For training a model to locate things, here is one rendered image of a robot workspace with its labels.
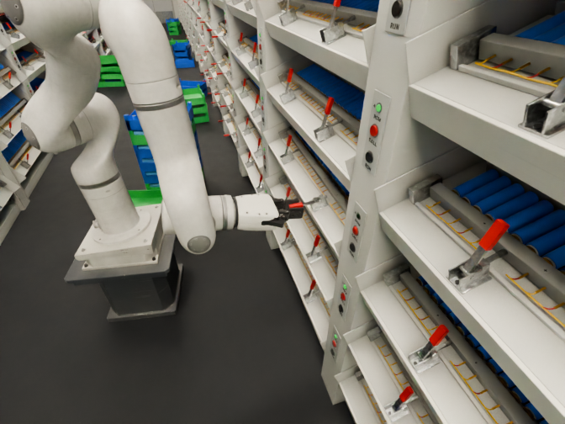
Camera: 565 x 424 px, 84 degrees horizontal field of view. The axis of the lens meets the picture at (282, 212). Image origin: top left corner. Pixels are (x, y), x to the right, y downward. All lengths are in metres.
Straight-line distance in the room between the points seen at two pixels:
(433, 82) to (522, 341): 0.29
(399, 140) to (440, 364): 0.35
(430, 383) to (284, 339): 0.71
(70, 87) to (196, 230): 0.43
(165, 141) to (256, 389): 0.81
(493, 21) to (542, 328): 0.34
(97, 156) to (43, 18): 0.45
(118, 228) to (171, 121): 0.59
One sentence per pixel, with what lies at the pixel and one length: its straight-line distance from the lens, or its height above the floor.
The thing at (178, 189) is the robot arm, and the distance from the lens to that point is 0.62.
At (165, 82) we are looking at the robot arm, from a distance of 0.60.
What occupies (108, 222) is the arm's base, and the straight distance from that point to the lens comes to 1.12.
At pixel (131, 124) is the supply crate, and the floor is 0.44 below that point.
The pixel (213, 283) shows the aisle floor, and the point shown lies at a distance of 1.38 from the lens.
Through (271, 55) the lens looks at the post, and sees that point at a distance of 1.09.
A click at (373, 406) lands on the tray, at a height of 0.17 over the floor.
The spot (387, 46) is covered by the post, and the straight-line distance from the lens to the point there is 0.48.
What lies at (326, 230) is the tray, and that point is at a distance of 0.77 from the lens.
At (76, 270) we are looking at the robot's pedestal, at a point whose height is 0.28.
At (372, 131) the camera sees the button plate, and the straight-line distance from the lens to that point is 0.49.
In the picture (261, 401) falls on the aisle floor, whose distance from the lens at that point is 1.12.
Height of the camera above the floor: 1.04
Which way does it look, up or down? 37 degrees down
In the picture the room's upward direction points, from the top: straight up
